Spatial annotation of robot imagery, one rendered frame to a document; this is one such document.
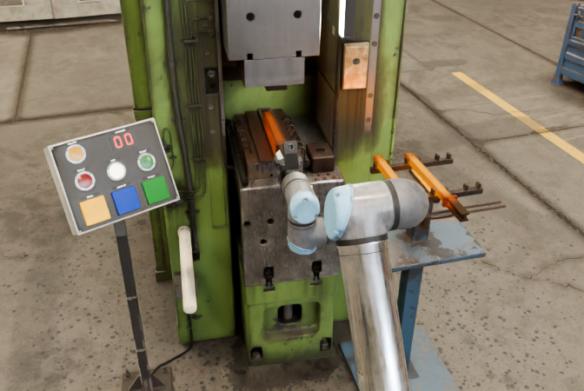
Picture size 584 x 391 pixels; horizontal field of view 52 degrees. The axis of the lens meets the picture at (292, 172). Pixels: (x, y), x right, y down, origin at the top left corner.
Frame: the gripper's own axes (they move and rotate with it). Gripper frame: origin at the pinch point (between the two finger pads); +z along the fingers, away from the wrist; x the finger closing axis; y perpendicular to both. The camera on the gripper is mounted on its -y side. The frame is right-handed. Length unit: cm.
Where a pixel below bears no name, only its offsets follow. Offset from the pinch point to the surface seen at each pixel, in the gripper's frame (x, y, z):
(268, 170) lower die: -5.1, 9.4, 2.8
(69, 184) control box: -68, -5, -19
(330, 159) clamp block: 17.9, 7.1, 2.7
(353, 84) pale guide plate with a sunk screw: 28.5, -16.6, 14.1
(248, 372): -16, 103, -2
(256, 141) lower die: -6.9, 4.6, 17.7
